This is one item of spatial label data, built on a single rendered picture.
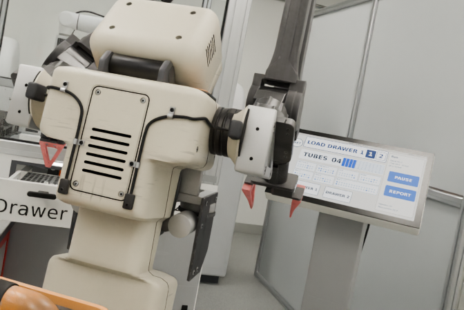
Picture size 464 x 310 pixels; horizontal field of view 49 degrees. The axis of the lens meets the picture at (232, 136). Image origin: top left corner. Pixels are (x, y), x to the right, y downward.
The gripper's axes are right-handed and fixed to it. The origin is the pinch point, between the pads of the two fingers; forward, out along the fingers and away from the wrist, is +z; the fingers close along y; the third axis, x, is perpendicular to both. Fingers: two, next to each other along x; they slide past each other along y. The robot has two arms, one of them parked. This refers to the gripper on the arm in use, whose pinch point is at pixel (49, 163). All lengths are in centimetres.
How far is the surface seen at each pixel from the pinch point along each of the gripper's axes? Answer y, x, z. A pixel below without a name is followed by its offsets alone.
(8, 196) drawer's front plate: 10.7, -7.5, 8.7
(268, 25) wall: -357, 151, -116
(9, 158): -23.0, -14.5, 4.5
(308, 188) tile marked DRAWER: -9, 84, -5
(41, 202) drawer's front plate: 10.7, 1.0, 9.0
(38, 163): -23.0, -5.4, 4.5
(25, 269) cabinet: -22.5, -2.9, 40.4
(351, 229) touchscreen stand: -6, 102, 6
